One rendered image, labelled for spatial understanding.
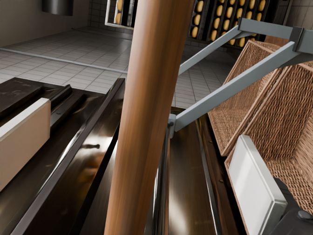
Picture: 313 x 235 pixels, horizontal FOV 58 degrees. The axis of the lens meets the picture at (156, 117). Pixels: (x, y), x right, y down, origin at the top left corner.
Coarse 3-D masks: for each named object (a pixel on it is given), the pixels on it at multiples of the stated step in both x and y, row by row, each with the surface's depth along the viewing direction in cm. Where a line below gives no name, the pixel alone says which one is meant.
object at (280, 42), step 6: (270, 36) 168; (270, 42) 166; (276, 42) 157; (282, 42) 149; (258, 84) 174; (312, 96) 111; (300, 120) 117; (300, 132) 115; (294, 144) 118; (276, 156) 132; (282, 156) 127; (282, 168) 125; (288, 174) 118
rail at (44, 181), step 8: (112, 88) 148; (104, 96) 135; (96, 112) 115; (88, 120) 107; (80, 128) 100; (72, 144) 89; (64, 152) 84; (56, 160) 79; (56, 168) 76; (48, 176) 72; (40, 184) 69; (32, 192) 66; (40, 192) 66; (32, 200) 63; (24, 208) 61; (16, 216) 58; (8, 224) 56; (16, 224) 56; (8, 232) 54
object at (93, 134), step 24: (120, 96) 156; (96, 120) 107; (120, 120) 159; (96, 144) 107; (72, 168) 81; (96, 168) 109; (48, 192) 66; (72, 192) 82; (24, 216) 58; (48, 216) 65; (72, 216) 82
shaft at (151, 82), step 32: (160, 0) 14; (192, 0) 15; (160, 32) 15; (160, 64) 15; (128, 96) 17; (160, 96) 16; (128, 128) 17; (160, 128) 17; (128, 160) 18; (128, 192) 19; (128, 224) 20
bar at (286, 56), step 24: (240, 24) 96; (264, 24) 95; (216, 48) 100; (288, 48) 53; (312, 48) 51; (264, 72) 54; (216, 96) 57; (168, 120) 59; (192, 120) 59; (168, 144) 50; (168, 168) 43; (168, 192) 38; (168, 216) 34
